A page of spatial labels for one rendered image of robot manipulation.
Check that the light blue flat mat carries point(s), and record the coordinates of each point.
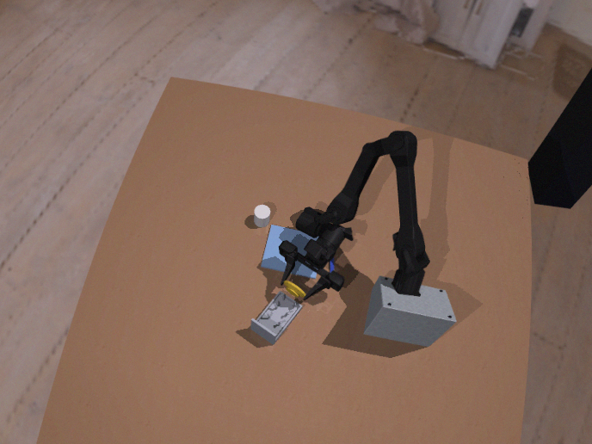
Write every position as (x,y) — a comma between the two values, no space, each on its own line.
(272,259)

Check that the yellow plate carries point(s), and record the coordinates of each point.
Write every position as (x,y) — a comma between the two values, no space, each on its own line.
(294,289)

